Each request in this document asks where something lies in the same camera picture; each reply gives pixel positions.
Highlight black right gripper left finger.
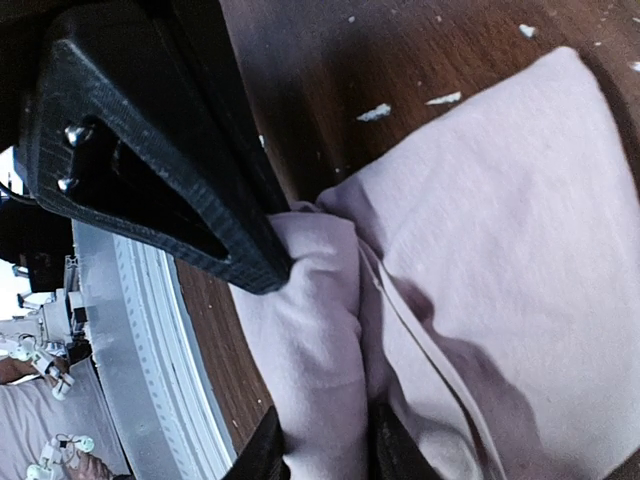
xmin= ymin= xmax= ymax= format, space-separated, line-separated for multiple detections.
xmin=223 ymin=406 xmax=291 ymax=480

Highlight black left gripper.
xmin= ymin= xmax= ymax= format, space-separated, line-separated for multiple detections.
xmin=1 ymin=1 xmax=291 ymax=294

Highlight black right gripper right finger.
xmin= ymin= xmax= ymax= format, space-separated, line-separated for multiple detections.
xmin=368 ymin=403 xmax=440 ymax=480

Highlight pink and cream underwear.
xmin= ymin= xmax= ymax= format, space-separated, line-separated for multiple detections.
xmin=232 ymin=47 xmax=639 ymax=479

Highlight aluminium front rail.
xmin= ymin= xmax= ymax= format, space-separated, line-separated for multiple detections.
xmin=73 ymin=222 xmax=236 ymax=479

